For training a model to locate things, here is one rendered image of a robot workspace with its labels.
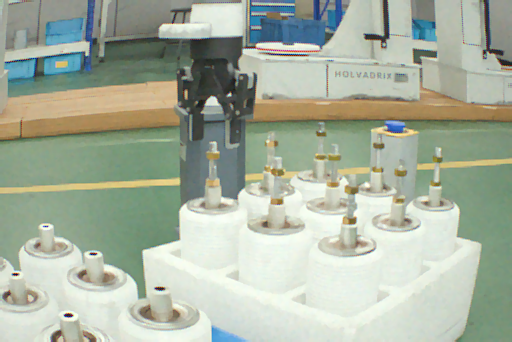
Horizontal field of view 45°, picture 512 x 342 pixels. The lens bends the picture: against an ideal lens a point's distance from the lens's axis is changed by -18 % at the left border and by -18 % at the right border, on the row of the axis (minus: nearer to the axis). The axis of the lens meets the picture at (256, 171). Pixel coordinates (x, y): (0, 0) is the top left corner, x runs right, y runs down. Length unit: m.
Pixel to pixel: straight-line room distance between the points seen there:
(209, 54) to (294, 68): 2.19
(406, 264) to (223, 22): 0.41
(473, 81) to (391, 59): 0.52
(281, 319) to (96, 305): 0.26
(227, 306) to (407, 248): 0.25
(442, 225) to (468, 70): 2.58
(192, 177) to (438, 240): 0.67
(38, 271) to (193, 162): 0.76
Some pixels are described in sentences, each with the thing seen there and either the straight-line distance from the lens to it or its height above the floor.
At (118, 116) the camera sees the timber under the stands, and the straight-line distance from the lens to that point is 2.93.
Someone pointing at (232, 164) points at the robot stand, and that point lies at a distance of 1.53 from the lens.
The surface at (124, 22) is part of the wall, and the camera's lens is 9.34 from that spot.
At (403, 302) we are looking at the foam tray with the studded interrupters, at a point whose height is 0.18.
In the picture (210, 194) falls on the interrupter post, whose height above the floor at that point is 0.27.
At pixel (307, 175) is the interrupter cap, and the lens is 1.20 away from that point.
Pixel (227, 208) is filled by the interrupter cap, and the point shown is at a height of 0.25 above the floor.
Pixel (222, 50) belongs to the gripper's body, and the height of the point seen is 0.47.
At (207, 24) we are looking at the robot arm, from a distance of 0.95.
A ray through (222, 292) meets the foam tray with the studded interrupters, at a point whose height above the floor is 0.17.
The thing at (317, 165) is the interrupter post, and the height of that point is 0.27.
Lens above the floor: 0.55
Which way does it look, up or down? 14 degrees down
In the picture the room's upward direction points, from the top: 1 degrees clockwise
